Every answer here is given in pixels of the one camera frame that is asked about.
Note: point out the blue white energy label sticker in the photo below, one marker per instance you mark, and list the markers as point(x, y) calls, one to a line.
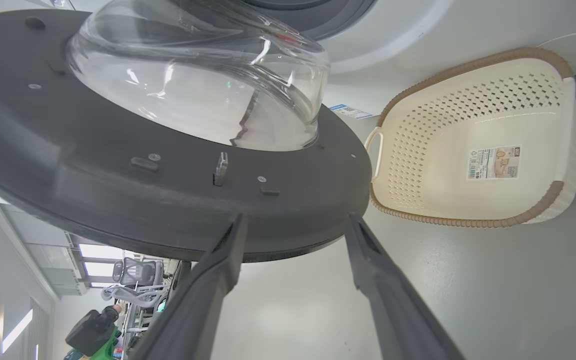
point(350, 111)

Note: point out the cream perforated laundry basket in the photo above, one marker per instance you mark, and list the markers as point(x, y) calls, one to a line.
point(468, 205)

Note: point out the basket product label sticker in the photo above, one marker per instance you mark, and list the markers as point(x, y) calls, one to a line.
point(493, 162)

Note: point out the round washing machine door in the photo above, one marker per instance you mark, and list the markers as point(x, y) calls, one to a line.
point(93, 200)

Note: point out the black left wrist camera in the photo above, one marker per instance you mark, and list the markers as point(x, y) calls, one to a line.
point(88, 330)

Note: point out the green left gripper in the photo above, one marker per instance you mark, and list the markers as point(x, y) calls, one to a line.
point(109, 347)

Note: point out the grey mesh office chair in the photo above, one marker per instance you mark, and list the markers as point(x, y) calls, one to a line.
point(138, 280)

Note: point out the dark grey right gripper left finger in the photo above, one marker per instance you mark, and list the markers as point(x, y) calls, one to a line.
point(193, 310)

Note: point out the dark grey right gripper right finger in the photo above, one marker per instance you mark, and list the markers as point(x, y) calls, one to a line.
point(398, 315)

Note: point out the white front-load washing machine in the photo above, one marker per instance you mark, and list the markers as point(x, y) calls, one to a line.
point(468, 25)

